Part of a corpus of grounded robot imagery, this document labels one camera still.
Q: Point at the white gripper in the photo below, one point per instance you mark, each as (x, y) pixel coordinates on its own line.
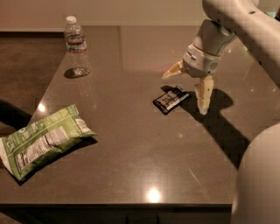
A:
(201, 63)

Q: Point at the clear plastic water bottle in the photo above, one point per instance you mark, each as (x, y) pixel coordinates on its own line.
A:
(77, 49)

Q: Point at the black rxbar chocolate bar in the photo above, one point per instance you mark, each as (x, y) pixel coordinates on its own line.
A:
(171, 99)

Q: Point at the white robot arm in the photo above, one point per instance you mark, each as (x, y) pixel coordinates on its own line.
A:
(257, 191)

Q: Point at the green chip bag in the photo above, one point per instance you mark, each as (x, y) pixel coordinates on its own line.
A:
(35, 145)

